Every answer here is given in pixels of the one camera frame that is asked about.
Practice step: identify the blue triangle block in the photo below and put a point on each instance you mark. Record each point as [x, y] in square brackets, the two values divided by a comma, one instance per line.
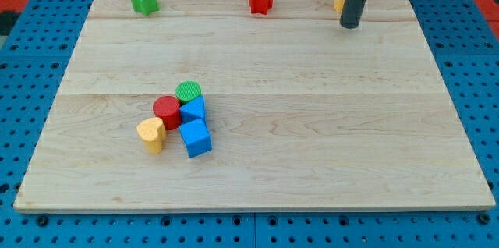
[193, 110]

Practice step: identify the light wooden board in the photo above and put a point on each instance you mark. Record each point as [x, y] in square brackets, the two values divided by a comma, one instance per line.
[304, 115]

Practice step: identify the blue cube block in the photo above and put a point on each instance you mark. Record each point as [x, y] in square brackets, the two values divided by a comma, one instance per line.
[196, 137]

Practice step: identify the green cylinder block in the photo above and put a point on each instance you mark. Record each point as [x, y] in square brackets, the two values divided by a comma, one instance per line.
[187, 91]

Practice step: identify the red cylinder block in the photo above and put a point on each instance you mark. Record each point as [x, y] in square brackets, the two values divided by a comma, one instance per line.
[167, 108]

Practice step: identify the yellow heart block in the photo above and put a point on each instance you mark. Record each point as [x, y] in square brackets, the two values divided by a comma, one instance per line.
[153, 133]

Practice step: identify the green star block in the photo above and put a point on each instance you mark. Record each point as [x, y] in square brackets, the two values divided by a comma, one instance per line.
[145, 7]

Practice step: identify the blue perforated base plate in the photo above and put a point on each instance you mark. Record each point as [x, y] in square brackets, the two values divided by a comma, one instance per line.
[34, 57]

